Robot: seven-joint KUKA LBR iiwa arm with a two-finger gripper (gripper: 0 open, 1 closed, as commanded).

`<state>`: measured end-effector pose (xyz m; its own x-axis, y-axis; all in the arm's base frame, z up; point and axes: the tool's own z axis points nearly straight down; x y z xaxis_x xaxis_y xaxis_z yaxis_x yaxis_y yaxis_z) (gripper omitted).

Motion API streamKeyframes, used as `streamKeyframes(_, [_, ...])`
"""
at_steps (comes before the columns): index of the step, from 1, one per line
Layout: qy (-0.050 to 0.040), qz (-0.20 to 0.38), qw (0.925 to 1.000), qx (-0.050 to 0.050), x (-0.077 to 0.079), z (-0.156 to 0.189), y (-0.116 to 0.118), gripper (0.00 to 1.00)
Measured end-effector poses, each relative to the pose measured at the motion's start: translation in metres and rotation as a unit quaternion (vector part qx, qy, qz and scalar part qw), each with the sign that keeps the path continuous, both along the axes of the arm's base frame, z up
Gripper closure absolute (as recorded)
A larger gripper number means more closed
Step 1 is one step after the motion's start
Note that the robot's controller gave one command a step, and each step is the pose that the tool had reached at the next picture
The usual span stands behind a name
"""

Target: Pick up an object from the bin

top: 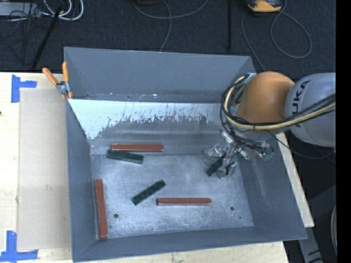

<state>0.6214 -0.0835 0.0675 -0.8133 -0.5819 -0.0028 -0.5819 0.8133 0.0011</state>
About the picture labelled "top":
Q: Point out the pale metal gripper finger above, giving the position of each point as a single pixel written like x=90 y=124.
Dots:
x=214 y=151
x=231 y=167

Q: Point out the dark green block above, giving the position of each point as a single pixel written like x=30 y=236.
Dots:
x=148 y=192
x=215 y=166
x=124 y=156

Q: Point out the grey metal bin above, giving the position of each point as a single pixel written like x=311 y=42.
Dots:
x=175 y=174

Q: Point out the red-brown flat block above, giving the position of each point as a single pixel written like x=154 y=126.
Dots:
x=137 y=147
x=183 y=201
x=101 y=208

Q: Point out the pale wood flat board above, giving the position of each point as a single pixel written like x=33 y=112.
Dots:
x=41 y=174

